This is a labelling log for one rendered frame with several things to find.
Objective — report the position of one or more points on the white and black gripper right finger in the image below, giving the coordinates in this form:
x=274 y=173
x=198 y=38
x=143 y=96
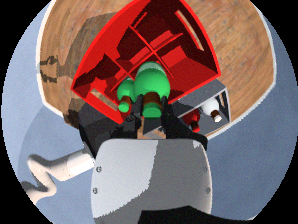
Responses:
x=175 y=129

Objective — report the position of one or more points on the red crate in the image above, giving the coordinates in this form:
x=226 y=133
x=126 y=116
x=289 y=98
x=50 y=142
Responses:
x=119 y=41

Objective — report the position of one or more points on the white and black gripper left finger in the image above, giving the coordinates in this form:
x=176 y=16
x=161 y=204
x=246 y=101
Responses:
x=128 y=128

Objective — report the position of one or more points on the grey plastic crate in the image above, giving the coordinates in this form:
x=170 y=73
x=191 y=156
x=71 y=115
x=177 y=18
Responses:
x=192 y=101

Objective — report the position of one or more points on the red bottle with pink label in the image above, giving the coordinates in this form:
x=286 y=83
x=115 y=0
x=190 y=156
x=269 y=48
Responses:
x=192 y=118

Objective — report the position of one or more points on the green bottle with light green label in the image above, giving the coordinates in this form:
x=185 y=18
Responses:
x=125 y=94

